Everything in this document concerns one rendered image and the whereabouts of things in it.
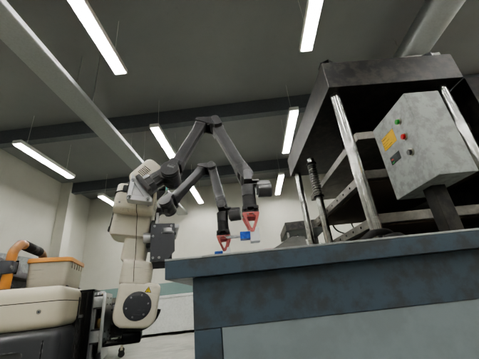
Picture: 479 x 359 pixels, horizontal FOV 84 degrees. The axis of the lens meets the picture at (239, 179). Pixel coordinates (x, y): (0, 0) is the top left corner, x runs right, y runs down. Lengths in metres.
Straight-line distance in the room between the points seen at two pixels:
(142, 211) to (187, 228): 7.70
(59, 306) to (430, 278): 1.02
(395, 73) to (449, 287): 1.51
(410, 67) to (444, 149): 0.86
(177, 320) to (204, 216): 3.12
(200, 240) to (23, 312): 7.81
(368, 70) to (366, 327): 1.59
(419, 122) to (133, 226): 1.30
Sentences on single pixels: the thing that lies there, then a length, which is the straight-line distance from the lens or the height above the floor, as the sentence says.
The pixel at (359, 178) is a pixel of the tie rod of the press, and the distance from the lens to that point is 1.53.
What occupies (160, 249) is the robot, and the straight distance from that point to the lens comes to 1.20.
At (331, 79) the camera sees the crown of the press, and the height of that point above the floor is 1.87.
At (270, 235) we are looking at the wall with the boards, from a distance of 8.61.
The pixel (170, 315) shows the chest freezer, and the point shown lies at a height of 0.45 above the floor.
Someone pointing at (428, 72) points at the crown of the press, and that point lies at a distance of 2.11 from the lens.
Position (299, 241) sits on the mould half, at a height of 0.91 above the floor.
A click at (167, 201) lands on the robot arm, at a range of 1.55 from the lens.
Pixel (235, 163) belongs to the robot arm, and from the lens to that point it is 1.19.
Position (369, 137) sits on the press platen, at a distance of 1.76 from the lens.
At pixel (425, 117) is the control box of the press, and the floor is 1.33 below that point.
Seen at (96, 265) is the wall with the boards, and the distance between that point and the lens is 9.84.
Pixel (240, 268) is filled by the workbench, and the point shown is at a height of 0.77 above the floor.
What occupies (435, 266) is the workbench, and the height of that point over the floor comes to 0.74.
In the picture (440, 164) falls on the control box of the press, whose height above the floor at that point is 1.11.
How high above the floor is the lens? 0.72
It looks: 24 degrees up
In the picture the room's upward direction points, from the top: 6 degrees counter-clockwise
